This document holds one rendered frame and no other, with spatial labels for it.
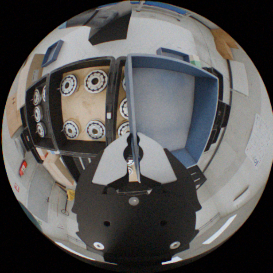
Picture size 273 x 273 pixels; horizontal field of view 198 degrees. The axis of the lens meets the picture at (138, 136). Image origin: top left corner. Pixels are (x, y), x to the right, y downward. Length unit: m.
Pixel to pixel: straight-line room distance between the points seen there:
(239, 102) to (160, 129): 2.94
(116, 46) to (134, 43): 0.11
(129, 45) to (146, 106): 0.49
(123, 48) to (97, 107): 0.38
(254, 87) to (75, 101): 3.29
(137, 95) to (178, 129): 0.12
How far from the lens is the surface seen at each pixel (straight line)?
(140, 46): 0.60
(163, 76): 0.17
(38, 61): 0.90
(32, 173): 3.33
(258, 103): 2.97
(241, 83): 2.99
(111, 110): 0.32
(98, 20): 0.46
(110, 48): 0.59
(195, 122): 0.22
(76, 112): 0.46
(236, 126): 3.06
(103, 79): 0.37
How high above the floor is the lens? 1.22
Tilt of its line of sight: 57 degrees down
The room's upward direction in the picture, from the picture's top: 162 degrees clockwise
